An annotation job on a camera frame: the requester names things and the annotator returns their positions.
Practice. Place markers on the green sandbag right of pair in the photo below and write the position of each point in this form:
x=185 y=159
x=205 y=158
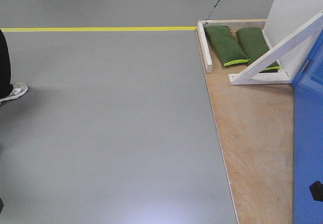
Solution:
x=253 y=43

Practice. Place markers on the green sandbag left of pair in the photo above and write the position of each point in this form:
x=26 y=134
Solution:
x=226 y=46

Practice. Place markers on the green sandbag of pair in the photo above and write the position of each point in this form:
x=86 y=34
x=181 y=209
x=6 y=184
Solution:
x=253 y=43
x=226 y=46

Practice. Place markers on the white sneaker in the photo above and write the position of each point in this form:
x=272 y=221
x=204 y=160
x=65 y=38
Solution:
x=19 y=89

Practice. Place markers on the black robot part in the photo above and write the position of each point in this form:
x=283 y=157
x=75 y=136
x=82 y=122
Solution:
x=316 y=191
x=1 y=205

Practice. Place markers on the white wooden stop beam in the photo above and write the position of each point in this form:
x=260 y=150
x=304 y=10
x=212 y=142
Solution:
x=204 y=48

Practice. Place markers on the white diagonal wooden brace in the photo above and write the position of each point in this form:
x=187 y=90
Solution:
x=252 y=74

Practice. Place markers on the blue door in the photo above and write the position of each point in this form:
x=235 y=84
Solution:
x=308 y=136

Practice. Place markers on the black robot part right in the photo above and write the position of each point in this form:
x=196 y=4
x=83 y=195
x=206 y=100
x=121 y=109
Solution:
x=316 y=191

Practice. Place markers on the plywood floor platform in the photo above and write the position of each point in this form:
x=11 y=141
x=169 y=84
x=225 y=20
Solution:
x=256 y=130

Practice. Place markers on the black trouser leg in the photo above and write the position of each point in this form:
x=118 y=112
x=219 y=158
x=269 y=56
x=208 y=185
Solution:
x=6 y=86

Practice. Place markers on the black robot part left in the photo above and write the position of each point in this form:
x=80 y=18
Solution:
x=1 y=205

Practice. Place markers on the white wall panel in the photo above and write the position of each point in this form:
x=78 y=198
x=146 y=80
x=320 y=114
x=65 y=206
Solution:
x=284 y=18

